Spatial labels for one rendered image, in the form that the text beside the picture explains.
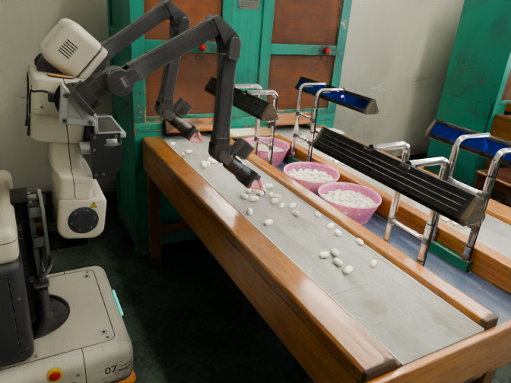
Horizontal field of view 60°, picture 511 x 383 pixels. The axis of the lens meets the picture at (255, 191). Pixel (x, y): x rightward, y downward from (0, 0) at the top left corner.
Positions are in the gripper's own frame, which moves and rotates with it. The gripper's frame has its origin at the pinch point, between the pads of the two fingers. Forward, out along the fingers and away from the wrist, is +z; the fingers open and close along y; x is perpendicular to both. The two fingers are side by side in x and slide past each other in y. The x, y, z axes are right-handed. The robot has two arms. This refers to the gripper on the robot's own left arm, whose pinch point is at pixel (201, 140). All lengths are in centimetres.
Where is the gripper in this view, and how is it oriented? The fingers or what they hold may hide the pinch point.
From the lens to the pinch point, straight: 212.3
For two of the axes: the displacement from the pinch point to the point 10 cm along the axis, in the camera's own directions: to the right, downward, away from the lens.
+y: -4.7, -3.9, 7.9
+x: -6.3, 7.8, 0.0
